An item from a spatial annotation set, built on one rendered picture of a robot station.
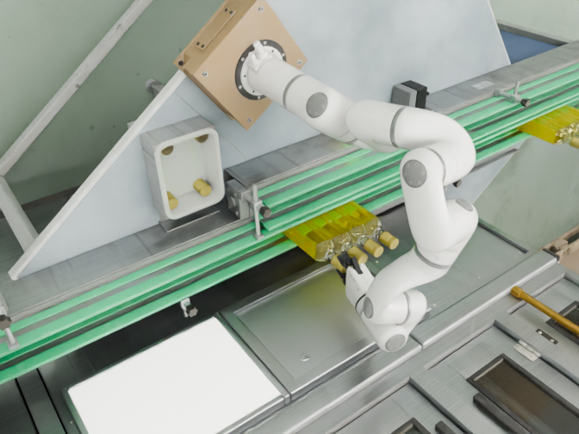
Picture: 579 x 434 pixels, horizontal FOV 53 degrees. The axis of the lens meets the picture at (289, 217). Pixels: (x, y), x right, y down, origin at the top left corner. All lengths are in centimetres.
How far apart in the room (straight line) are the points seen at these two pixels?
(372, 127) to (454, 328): 65
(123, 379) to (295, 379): 41
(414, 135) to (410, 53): 87
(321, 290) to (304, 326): 15
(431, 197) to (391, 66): 94
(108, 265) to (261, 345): 44
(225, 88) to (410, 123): 51
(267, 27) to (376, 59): 52
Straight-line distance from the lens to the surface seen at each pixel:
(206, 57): 140
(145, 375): 149
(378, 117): 118
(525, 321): 172
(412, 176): 107
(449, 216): 108
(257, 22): 144
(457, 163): 111
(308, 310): 159
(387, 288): 122
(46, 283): 153
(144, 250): 155
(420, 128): 115
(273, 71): 140
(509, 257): 191
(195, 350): 151
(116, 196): 155
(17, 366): 149
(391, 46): 192
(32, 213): 221
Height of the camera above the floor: 203
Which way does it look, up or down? 42 degrees down
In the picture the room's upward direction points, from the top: 128 degrees clockwise
